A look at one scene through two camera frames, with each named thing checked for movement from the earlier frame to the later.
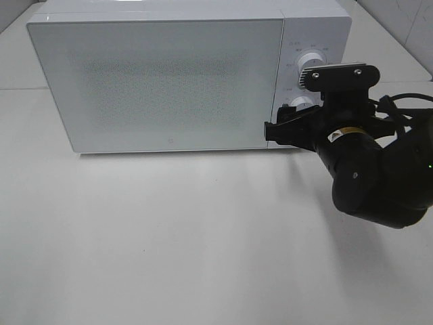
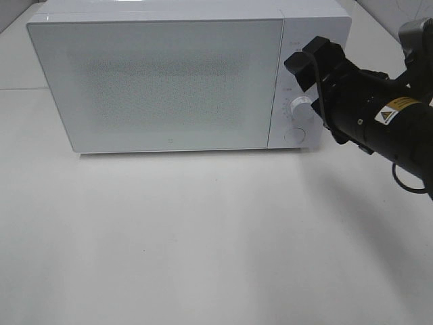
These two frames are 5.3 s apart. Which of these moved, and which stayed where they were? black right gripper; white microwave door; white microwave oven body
Moved: black right gripper
Stayed: white microwave door; white microwave oven body
